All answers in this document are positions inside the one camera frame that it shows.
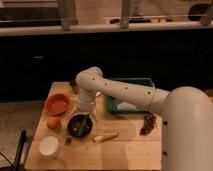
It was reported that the green pepper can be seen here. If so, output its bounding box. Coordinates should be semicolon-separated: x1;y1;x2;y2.
78;114;89;137

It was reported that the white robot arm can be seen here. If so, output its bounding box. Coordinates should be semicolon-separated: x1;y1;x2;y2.
76;67;213;171

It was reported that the dark purple bowl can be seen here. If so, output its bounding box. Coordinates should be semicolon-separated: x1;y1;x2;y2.
67;114;93;138

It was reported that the orange bowl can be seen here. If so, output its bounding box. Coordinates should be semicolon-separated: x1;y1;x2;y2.
44;93;70;116

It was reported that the green tray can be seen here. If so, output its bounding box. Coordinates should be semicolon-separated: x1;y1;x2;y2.
106;78;154;114

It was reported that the orange fruit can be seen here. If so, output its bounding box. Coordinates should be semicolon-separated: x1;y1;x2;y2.
47;117;61;129

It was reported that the small dark object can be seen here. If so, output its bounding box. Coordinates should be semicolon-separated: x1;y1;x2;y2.
65;135;72;145

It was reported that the wooden board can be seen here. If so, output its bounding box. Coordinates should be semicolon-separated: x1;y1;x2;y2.
24;81;164;171

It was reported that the white cup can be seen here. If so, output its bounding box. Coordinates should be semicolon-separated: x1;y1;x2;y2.
39;136;60;158

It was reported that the dark grape bunch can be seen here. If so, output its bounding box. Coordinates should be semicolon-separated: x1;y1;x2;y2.
140;114;157;136

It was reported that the black stand pole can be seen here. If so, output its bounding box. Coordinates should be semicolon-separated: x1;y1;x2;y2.
12;130;27;171

